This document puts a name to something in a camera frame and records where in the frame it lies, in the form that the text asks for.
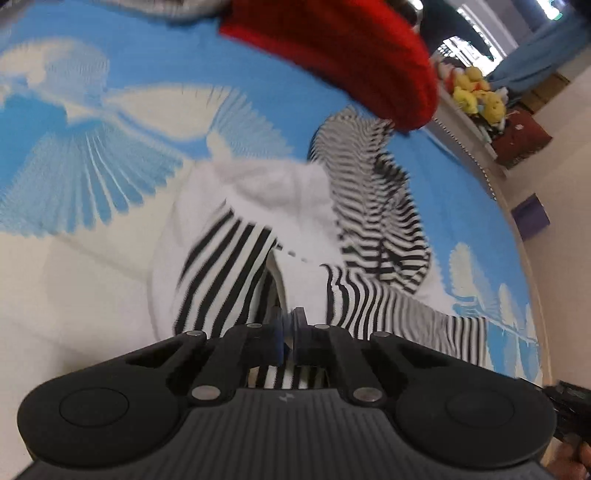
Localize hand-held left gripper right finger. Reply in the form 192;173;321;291
292;306;452;407

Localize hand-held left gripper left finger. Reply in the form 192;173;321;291
121;307;287;407

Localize black white striped small garment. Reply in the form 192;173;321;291
150;105;490;391

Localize person's right hand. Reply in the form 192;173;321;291
550;440;591;480

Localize purple box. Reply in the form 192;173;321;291
510;194;551;241

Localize blue white printed bedsheet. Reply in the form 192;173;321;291
0;0;546;480

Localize yellow plush toys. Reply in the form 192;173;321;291
430;69;509;201

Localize dark red cushion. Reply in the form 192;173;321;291
490;111;554;168

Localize red knitted cloth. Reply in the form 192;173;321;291
219;0;439;134

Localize folded white quilt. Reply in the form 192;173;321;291
106;0;232;20

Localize blue curtain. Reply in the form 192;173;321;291
487;11;591;95

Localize wooden bed frame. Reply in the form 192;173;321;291
480;166;557;386

